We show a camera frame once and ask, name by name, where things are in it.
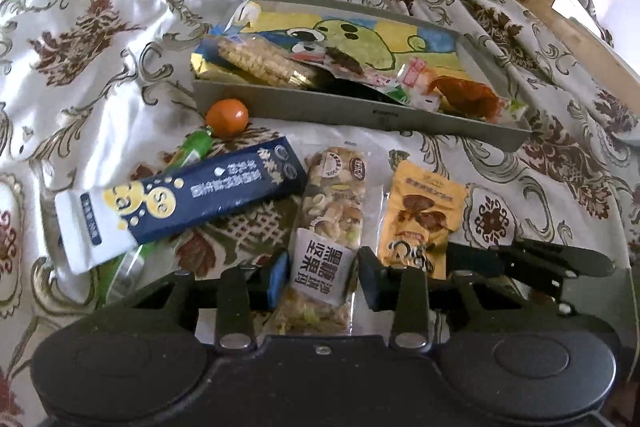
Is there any yellow snack packet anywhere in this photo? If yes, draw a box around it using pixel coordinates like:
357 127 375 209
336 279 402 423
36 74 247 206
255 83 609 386
377 159 468 280

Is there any white red flat packet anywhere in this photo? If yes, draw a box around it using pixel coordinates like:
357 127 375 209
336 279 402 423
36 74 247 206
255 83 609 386
220 1 463 88

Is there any pink label snack packet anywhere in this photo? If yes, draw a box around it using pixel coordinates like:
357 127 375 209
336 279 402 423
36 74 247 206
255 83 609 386
397 59 443 108

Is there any grey tray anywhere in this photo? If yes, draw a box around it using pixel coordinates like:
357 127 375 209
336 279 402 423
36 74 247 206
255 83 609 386
192 0 533 152

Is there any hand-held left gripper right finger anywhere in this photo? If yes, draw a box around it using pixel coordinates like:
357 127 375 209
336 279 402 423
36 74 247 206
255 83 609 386
357 248 576 352

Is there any green clear packet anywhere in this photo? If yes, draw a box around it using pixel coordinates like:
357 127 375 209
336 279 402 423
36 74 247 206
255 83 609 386
97 129 215 308

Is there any dark blue and white box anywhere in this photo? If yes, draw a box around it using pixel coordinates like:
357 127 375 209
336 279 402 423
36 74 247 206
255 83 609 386
54 136 308 275

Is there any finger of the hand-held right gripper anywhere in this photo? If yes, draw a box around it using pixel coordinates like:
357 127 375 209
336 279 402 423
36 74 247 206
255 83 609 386
446 239 616 279

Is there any small orange fruit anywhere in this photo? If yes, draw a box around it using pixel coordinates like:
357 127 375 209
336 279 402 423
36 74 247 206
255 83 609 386
205 99 250 138

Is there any gold corn cracker packet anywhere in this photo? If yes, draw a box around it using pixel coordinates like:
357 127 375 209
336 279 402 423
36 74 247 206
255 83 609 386
192 34 321 90

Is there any large red green white packet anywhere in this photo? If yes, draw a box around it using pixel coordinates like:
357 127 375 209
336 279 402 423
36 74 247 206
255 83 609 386
310 67 530 124

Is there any printed blanket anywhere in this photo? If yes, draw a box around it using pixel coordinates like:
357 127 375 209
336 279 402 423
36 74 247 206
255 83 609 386
0 0 640 427

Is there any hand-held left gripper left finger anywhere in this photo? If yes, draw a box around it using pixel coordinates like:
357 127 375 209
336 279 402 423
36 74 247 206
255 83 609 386
127 251 292 353

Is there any dark dried fruit packet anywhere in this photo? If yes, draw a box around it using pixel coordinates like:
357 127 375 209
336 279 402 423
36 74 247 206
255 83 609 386
320 46 371 78

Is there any nut bar packet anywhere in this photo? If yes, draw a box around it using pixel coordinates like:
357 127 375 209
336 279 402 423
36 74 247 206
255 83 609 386
265 147 383 338

